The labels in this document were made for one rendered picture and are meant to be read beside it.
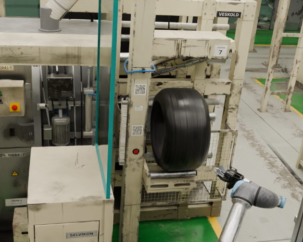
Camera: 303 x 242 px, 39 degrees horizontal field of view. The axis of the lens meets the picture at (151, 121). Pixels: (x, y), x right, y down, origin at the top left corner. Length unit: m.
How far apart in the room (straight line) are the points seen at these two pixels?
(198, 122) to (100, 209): 0.97
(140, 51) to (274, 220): 2.37
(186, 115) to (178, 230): 1.50
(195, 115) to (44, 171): 1.03
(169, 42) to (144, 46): 0.35
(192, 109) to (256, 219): 1.81
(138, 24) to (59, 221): 1.22
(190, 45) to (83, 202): 1.43
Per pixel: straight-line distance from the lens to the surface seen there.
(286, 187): 4.89
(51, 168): 2.28
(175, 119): 2.68
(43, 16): 2.82
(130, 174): 2.97
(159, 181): 2.94
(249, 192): 2.44
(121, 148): 2.86
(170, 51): 2.94
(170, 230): 3.92
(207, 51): 3.02
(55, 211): 2.06
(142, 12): 2.57
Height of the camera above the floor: 2.44
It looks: 24 degrees down
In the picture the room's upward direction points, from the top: 5 degrees clockwise
